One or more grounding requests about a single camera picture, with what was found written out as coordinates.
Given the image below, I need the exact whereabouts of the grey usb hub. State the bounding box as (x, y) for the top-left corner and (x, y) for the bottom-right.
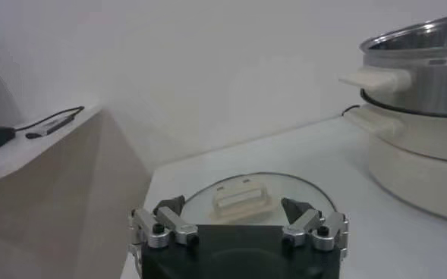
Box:
(24, 115), (76, 140)

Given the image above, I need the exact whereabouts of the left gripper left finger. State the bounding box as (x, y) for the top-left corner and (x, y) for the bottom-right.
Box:
(128, 195), (200, 250)

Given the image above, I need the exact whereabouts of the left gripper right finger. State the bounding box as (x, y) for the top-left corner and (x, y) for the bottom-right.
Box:
(281, 196), (350, 252)

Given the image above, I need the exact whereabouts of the steel steamer basket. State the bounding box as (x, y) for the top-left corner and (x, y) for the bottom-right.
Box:
(338, 13), (447, 118)

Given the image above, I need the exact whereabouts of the black cooker power cord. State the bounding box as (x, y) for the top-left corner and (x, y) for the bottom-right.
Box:
(340, 104), (361, 117)

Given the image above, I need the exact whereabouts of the white side table with mouse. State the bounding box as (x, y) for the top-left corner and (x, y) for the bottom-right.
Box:
(0, 102), (152, 279)

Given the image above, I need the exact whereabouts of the cream electric cooker base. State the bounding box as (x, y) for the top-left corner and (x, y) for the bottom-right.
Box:
(342, 104), (447, 224)

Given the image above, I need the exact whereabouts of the round glass pot lid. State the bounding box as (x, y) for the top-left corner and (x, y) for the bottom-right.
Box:
(180, 172), (338, 228)

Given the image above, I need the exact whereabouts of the black usb hub cable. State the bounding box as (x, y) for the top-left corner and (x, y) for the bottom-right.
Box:
(14, 105), (86, 133)

